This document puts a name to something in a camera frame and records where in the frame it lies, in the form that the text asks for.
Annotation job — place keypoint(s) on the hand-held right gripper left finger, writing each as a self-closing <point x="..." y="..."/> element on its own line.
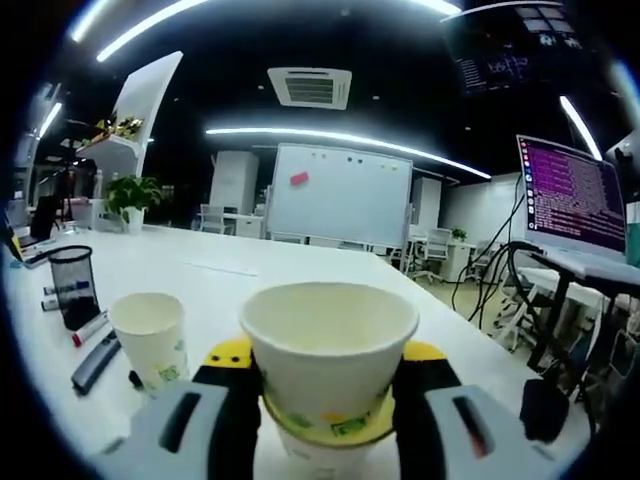
<point x="165" y="435"/>

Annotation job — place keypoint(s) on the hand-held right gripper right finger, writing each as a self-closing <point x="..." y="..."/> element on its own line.
<point x="450" y="435"/>

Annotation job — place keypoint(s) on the blue whiteboard marker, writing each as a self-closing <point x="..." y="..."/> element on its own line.
<point x="48" y="290"/>

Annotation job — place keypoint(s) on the black whiteboard marker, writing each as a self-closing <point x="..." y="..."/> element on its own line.
<point x="135" y="378"/>
<point x="48" y="303"/>

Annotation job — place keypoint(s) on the black mesh pen holder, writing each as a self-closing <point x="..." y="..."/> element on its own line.
<point x="75" y="285"/>

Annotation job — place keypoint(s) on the dark blue long marker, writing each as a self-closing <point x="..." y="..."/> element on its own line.
<point x="95" y="365"/>

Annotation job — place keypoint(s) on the red whiteboard marker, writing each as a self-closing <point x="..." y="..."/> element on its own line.
<point x="90" y="330"/>

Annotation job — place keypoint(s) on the white rolling whiteboard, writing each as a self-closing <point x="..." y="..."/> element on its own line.
<point x="340" y="200"/>

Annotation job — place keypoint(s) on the pink whiteboard eraser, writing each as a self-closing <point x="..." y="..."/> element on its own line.
<point x="299" y="178"/>

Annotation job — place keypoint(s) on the black laptop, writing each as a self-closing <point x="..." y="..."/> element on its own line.
<point x="42" y="215"/>

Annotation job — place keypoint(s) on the black tripod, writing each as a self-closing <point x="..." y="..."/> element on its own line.
<point x="66" y="195"/>

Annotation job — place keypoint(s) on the black rounded object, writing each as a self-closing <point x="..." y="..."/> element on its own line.
<point x="542" y="410"/>

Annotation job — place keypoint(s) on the green potted plant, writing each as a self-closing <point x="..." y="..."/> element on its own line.
<point x="130" y="195"/>

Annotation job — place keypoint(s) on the white ceiling light strip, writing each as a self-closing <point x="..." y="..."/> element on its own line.
<point x="50" y="120"/>
<point x="250" y="130"/>
<point x="115" y="47"/>
<point x="575" y="120"/>

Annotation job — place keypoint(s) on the gold decorations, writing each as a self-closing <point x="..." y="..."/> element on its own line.
<point x="125" y="125"/>

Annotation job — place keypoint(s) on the white office chair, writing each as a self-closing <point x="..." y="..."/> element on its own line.
<point x="434" y="252"/>

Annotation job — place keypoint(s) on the small potted plant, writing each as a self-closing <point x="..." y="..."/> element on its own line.
<point x="459" y="234"/>

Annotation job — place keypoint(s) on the white curved display shelf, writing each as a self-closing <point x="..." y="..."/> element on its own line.
<point x="150" y="95"/>

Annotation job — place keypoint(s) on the standing desk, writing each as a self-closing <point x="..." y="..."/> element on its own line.
<point x="585" y="272"/>

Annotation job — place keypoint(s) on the monitor with purple screen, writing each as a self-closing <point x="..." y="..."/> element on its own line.
<point x="570" y="195"/>

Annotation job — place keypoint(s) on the ceiling air conditioner vent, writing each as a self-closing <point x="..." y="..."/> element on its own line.
<point x="310" y="87"/>

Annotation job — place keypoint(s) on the wall-mounted dark display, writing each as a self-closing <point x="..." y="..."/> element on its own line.
<point x="500" y="65"/>

